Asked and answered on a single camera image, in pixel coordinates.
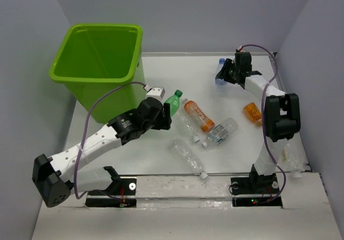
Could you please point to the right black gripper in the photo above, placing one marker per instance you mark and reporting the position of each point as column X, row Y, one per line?
column 223, row 73

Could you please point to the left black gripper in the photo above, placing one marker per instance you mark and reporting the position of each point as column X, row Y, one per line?
column 165, row 122

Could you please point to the blue cap water bottle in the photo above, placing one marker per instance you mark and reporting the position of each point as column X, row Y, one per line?
column 221, row 72

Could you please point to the green crushed plastic bottle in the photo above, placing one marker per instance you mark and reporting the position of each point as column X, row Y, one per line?
column 174, row 102

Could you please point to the clear bottle front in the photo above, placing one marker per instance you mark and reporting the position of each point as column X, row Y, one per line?
column 189, row 158

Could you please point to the clear bottle blue label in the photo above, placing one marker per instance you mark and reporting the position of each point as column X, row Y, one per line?
column 220, row 133

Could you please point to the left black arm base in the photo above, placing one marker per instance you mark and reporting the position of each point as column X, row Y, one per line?
column 119, row 194

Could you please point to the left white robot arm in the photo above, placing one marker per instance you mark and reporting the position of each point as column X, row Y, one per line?
column 56, row 177

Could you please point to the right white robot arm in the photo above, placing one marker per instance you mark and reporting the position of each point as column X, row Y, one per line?
column 280, row 121

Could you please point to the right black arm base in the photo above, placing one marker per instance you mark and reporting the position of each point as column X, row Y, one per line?
column 244, row 195

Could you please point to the green plastic bin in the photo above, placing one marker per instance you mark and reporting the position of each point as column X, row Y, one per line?
column 101, row 65

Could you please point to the clear crushed bottle white cap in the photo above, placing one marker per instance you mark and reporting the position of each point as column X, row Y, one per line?
column 185, row 126

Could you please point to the orange drink bottle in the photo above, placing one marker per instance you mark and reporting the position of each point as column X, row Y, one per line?
column 198, row 116

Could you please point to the small orange bottle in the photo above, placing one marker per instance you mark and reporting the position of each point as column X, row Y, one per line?
column 253, row 114

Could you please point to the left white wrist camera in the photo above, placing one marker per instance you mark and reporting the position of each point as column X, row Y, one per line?
column 156, row 93

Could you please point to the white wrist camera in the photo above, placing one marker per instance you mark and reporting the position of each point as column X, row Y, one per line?
column 240, row 49
column 156, row 93

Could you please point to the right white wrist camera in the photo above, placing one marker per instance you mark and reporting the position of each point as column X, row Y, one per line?
column 240, row 49

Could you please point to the clear bottle near right wall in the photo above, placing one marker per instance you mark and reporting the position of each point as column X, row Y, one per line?
column 293, row 159

